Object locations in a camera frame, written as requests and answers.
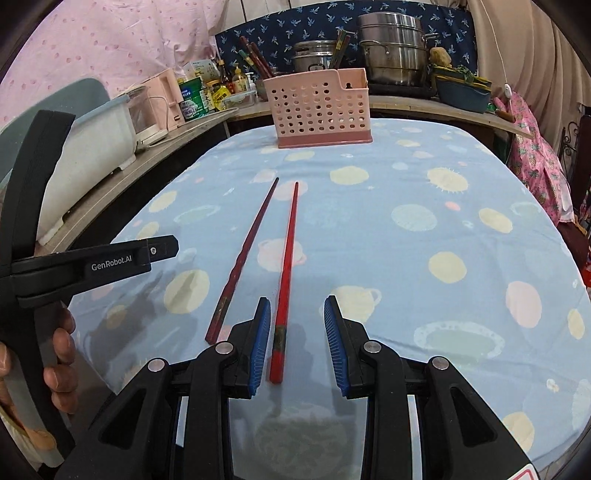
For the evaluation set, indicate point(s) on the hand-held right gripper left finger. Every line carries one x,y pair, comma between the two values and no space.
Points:
258,346

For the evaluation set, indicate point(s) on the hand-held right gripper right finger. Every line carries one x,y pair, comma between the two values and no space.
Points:
334,346

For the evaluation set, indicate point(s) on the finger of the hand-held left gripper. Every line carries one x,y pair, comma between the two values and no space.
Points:
164,248

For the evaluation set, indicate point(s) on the dark red twisted chopstick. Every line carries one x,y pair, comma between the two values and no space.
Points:
223,309

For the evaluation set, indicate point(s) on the pink perforated utensil holder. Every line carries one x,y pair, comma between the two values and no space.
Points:
314,106

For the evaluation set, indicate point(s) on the green chopstick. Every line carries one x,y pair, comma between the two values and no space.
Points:
340,48

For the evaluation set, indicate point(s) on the person's left hand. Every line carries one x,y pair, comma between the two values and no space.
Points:
62,387

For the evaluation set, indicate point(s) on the wooden counter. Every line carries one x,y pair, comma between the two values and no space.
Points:
152,152

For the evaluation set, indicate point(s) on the blue printed tablecloth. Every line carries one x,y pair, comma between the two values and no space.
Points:
392,258

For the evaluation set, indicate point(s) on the white bin with blue lid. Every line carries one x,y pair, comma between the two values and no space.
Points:
92,138

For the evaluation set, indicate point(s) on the pink kitchen appliance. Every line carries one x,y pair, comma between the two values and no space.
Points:
157,110

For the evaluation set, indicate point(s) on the green can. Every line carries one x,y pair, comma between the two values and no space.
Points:
191,101

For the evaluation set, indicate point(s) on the yellow food packet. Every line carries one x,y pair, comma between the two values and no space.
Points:
213,94

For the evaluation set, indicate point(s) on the clear food container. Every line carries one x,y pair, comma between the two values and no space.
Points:
240,99

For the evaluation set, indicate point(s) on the white carton box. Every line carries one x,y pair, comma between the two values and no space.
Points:
203,70

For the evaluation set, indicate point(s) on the yellow labelled bottle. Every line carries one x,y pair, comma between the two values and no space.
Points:
240,81

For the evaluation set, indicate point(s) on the dark glass bottle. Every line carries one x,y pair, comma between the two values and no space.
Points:
224,71

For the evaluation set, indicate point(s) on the pink dotted cloth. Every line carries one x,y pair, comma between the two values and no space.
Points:
106,41

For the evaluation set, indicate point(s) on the steel pot with lid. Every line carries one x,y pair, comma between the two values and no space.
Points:
311,57

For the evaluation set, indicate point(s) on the navy patterned cloth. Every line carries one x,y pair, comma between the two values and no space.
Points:
286,23

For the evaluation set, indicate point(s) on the pink floral cloth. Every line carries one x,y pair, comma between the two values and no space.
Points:
535,157

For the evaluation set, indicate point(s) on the blue basin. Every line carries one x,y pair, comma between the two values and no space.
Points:
461,94

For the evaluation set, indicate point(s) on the tall steel stockpot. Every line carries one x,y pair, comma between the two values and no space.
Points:
397,50

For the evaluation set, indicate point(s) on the beige curtain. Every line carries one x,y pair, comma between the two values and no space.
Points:
540,55

